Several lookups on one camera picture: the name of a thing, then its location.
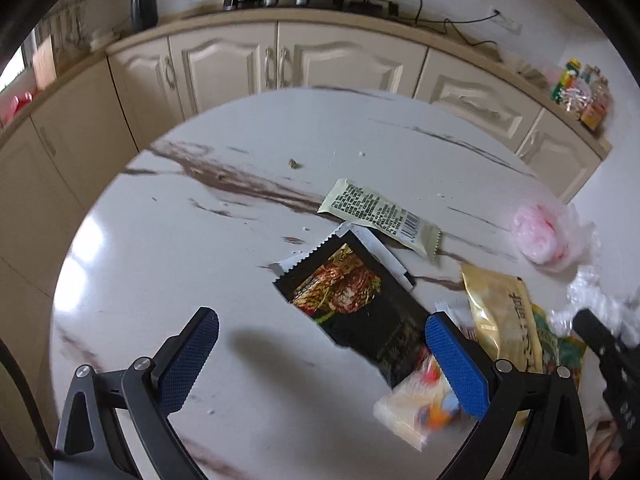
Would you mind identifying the cluster of condiment bottles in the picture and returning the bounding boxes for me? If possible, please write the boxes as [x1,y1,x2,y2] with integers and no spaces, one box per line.
[550,57,613,133]

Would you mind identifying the stack of white bowls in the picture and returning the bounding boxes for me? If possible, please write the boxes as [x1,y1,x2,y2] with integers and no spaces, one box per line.
[90,27,121,51]

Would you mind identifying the black gas stove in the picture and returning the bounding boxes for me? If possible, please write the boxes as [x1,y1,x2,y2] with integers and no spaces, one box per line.
[220,0,401,16]

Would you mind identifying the clear plastic wrap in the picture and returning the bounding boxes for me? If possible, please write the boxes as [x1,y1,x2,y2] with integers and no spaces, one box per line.
[547,267,640,346]

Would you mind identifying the black food photo packet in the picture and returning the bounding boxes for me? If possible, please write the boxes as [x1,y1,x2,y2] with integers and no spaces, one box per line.
[273,232,436,388]

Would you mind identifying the white wall socket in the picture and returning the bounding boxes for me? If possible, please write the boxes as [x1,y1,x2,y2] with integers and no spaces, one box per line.
[490,7,523,33]

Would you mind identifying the beige barcode packet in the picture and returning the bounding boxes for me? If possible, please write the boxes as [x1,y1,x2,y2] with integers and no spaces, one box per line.
[317,178,443,263]

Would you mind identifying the kitchen window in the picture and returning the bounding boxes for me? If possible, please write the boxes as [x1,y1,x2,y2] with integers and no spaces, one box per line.
[0,45,26,93]

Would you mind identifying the round marble table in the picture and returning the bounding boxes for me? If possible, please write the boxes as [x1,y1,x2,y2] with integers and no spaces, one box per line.
[49,87,640,480]

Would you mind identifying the green foil snack packet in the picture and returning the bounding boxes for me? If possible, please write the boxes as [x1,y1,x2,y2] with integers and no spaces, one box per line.
[520,302,587,426]

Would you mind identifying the black electric kettle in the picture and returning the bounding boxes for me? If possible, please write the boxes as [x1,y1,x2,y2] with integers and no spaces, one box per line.
[130,0,160,32]

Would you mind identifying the pink plastic bag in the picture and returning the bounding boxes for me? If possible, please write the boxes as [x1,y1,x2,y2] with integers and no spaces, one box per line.
[510,200,598,273]

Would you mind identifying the cream lower kitchen cabinets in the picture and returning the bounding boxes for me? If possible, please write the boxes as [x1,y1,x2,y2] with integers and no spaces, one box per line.
[0,20,613,461]

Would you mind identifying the black power cable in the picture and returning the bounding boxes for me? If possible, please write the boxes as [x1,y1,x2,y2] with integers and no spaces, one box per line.
[395,0,501,48]

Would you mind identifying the white orange printed packet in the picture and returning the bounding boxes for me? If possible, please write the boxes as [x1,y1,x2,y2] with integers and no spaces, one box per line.
[372,355,471,451]

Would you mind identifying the wooden cutting board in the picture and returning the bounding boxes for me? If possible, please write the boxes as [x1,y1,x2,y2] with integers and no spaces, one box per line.
[31,35,57,90]

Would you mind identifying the gold snack packet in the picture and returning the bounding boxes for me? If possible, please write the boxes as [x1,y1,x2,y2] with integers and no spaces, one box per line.
[461,263,545,376]

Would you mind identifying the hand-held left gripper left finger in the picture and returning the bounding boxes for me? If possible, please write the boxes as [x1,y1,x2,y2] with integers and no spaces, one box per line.
[54,306,221,480]

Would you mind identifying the beige kitchen countertop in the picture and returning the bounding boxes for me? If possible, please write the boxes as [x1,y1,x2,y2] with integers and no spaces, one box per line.
[0,0,613,161]

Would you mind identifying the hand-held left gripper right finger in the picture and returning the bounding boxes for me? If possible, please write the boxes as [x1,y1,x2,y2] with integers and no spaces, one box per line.
[424,311,591,480]

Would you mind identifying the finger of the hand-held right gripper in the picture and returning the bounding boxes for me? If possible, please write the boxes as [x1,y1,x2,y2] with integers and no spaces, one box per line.
[572,309,640,366]

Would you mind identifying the wall utensil rack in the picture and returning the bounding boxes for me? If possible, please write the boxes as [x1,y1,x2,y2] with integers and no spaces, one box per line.
[40,0,101,56]

